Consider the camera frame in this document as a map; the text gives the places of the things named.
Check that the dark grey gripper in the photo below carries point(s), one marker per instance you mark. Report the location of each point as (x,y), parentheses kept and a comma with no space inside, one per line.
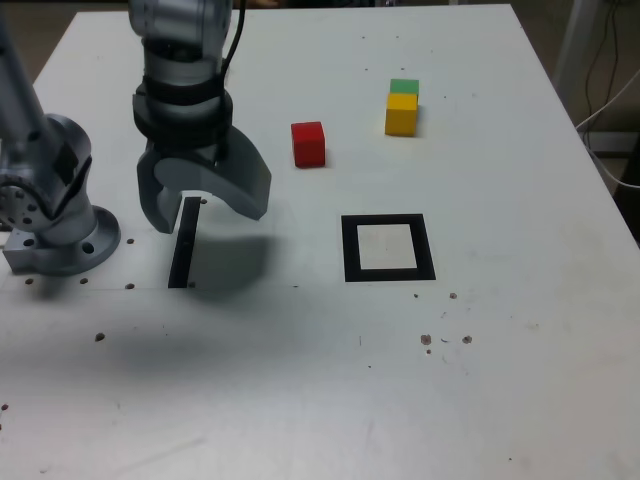
(190,152)

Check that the red cube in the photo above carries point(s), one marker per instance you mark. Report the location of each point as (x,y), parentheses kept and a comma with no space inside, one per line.
(308,147)

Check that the yellow cube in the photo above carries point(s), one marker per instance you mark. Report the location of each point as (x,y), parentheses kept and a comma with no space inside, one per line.
(400,120)

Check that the green cube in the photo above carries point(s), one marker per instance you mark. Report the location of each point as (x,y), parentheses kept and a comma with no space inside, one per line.
(404,86)

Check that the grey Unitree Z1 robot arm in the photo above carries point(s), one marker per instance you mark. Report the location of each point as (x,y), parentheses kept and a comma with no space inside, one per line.
(60,235)

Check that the black tape square outline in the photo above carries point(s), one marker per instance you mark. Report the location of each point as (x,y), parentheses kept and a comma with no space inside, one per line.
(350,250)

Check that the black tape strip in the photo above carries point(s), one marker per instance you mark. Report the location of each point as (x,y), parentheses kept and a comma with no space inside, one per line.
(182,250)

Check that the white metal post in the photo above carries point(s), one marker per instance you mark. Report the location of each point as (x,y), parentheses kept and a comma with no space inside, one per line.
(572,50)

